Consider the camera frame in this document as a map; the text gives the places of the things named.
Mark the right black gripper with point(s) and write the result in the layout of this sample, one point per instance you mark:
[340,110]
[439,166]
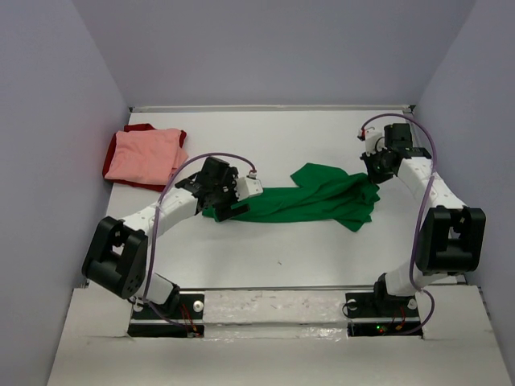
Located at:
[374,177]

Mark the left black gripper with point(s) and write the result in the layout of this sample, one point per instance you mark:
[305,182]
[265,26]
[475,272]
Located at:
[223,213]

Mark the green t shirt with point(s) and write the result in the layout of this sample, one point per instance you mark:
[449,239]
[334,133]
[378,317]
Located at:
[320,193]

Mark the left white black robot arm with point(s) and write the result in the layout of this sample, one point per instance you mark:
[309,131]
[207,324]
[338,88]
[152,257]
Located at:
[121,256]

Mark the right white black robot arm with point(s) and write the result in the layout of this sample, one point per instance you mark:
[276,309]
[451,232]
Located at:
[448,234]

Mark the dark red folded t shirt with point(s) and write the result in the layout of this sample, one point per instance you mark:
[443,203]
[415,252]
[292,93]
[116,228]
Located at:
[120,161]

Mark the pink folded t shirt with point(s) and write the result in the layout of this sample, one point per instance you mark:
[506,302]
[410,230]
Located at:
[145,155]

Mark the white foam front board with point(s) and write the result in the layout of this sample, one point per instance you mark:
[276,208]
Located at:
[458,347]

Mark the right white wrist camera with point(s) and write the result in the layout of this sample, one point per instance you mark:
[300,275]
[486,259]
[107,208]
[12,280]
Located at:
[369,134]

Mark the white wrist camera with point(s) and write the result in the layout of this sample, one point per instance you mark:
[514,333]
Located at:
[369,134]
[248,186]

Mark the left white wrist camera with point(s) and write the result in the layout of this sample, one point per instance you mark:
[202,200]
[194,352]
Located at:
[248,186]

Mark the aluminium table frame rail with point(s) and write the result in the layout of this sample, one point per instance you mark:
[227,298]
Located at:
[264,108]

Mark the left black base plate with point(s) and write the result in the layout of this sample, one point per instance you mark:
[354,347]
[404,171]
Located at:
[185,321]

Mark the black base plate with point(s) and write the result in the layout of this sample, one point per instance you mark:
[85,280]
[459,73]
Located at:
[185,321]
[368,316]

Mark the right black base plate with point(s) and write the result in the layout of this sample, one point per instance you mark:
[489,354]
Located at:
[368,316]

